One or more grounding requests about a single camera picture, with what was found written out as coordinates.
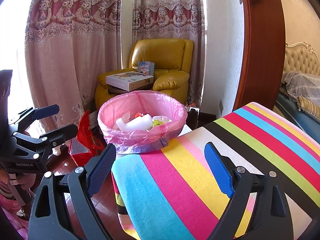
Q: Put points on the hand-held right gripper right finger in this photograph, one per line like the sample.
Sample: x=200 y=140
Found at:
x=220 y=170

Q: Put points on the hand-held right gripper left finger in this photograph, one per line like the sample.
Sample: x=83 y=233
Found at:
x=101 y=170

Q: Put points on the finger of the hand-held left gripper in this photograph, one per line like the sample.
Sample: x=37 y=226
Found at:
x=46 y=111
x=65 y=132

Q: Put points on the trash bin with pink liner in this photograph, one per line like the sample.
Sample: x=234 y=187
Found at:
x=140 y=140

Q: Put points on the red white foam fruit net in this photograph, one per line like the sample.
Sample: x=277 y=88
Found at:
x=139 y=115

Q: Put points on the person's left forearm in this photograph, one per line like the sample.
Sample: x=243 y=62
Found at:
x=11 y=212

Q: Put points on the person's left hand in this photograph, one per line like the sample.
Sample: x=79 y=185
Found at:
x=25 y=182

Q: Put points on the red bag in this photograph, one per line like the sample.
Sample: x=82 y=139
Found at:
x=85 y=135

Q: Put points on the colourful striped tablecloth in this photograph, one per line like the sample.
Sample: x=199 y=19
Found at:
x=200 y=205

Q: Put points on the white foam sheet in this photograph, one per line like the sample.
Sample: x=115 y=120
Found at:
x=136 y=123

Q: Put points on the pink lace patterned curtain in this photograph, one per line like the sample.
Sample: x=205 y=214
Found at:
x=75 y=55
x=172 y=10

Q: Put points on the clear bag of green scraps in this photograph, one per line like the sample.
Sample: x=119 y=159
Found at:
x=157 y=123

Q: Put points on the flat white cardboard box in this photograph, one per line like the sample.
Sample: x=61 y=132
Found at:
x=127 y=80

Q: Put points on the bed with blue sheet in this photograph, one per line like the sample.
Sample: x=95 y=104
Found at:
x=287 y=112

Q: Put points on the blue white upright box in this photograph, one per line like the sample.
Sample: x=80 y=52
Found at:
x=146 y=68

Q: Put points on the striped pillow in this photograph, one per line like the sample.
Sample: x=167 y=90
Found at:
x=308 y=107

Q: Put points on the grey pillow under net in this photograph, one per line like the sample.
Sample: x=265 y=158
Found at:
x=302 y=85

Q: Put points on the yellow leather armchair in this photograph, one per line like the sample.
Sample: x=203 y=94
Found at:
x=170 y=55

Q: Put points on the beige tufted headboard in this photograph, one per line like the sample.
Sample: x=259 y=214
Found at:
x=302 y=60

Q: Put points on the brown wooden door frame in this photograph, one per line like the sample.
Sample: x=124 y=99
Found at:
x=262 y=42

